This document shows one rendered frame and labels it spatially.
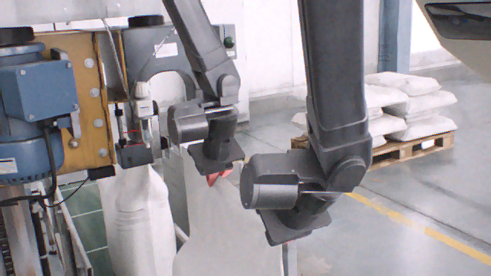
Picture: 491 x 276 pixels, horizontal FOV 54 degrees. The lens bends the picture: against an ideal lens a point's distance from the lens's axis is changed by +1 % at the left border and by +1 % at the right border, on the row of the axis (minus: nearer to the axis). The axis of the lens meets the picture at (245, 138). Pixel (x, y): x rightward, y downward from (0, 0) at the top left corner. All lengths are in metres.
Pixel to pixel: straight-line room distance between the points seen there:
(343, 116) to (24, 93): 0.53
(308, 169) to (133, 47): 0.67
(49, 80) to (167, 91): 4.63
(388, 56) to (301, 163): 6.51
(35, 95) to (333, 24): 0.55
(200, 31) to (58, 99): 0.27
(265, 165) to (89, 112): 0.66
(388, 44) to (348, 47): 6.59
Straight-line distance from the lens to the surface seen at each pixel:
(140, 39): 1.15
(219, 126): 0.86
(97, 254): 2.19
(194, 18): 0.82
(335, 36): 0.45
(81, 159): 1.17
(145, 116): 1.12
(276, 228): 0.67
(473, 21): 0.90
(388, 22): 7.03
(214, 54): 0.83
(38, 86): 0.86
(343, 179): 0.55
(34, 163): 0.95
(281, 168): 0.57
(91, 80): 1.14
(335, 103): 0.50
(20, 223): 1.26
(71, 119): 0.94
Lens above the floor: 1.39
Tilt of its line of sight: 16 degrees down
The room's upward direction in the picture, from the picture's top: 4 degrees counter-clockwise
